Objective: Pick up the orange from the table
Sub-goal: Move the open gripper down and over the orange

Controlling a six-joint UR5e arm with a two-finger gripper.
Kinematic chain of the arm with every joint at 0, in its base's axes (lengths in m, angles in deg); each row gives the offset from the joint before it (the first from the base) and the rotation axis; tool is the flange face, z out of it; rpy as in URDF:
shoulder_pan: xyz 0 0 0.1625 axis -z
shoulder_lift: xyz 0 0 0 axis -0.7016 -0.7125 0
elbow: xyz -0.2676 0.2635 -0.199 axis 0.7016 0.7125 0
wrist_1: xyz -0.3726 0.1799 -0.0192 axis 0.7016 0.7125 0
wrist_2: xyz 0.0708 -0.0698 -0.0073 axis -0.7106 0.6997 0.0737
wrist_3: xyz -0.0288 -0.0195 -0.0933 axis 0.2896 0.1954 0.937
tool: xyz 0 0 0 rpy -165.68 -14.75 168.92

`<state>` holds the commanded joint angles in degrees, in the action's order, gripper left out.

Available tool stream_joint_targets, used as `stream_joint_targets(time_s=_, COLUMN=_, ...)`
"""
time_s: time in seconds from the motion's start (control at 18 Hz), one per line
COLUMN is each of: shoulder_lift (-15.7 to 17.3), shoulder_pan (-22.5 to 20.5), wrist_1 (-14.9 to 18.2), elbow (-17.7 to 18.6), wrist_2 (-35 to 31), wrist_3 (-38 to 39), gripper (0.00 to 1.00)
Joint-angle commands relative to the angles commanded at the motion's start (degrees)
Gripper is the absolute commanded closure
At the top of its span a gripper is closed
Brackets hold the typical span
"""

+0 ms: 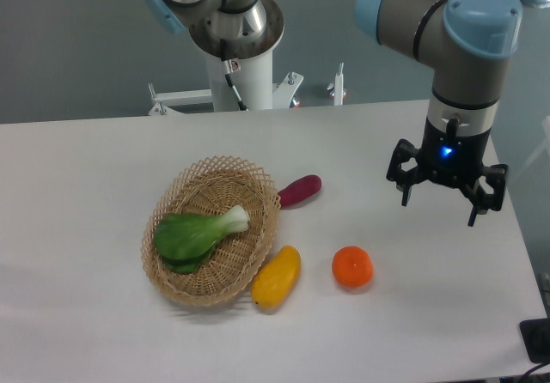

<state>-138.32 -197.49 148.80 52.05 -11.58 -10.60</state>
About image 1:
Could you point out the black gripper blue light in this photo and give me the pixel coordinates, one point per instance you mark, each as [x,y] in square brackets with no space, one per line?
[456,163]

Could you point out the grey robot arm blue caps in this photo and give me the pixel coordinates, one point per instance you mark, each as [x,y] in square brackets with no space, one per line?
[467,43]

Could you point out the yellow mango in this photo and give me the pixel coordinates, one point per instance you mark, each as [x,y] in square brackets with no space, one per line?
[277,279]

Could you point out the orange fruit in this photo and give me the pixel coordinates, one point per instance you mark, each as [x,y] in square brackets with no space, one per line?
[352,267]

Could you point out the purple sweet potato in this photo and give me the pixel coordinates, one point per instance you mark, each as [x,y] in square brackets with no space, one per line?
[300,190]

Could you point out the black device at table edge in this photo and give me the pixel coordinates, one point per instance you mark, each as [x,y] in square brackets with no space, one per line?
[535,336]

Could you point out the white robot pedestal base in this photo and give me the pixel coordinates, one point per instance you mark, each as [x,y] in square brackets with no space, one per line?
[238,84]

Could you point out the green bok choy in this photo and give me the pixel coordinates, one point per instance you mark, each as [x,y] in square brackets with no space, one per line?
[186,241]

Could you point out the woven wicker basket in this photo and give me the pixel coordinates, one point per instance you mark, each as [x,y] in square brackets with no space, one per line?
[211,187]

